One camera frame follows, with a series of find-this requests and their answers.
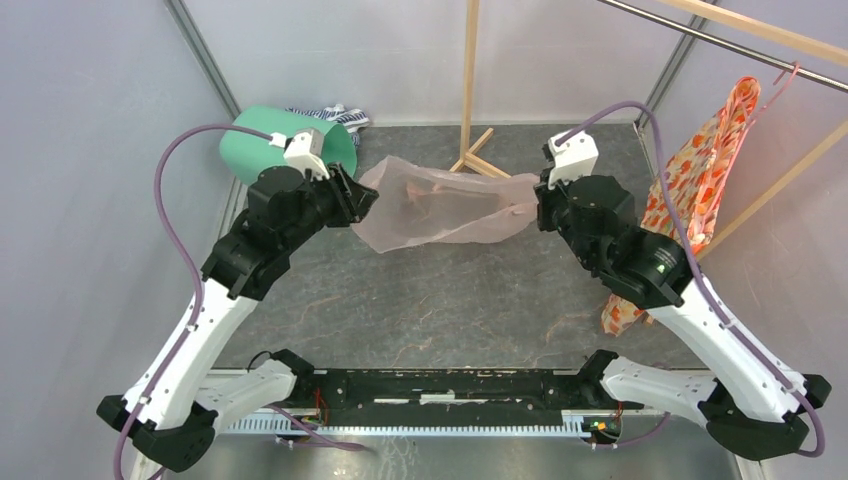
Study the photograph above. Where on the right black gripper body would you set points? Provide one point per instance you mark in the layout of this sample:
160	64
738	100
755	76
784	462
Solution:
553	212

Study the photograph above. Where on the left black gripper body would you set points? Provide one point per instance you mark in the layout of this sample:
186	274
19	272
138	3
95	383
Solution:
325	204

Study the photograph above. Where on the pink plastic trash bag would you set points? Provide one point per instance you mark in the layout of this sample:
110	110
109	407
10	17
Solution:
420	205

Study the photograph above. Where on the green trash bin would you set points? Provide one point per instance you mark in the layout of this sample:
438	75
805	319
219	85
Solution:
247	155

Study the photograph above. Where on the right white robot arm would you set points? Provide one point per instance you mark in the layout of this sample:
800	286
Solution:
750	402

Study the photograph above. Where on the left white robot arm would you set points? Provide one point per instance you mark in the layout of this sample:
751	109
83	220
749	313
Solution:
168	418

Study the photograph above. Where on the blue striped cloth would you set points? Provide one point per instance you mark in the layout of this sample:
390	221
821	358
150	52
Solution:
353	120

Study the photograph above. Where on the floral orange garment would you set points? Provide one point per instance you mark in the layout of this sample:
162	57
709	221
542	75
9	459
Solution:
697	175

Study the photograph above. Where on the pink clothes hanger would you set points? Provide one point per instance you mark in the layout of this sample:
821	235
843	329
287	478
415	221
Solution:
781	83

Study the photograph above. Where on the metal hanging rod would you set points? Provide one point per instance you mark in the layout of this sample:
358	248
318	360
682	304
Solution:
729	46

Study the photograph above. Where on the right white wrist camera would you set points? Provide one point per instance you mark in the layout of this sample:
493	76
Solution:
571	158

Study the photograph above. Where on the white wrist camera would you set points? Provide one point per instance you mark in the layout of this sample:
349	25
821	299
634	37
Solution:
571	158
305	152

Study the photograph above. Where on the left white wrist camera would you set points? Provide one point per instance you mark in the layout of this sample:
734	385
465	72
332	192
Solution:
305	152

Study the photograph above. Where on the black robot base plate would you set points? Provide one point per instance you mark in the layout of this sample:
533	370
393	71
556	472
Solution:
418	398

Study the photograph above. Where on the slotted cable duct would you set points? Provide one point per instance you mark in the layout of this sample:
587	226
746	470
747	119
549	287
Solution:
268	422

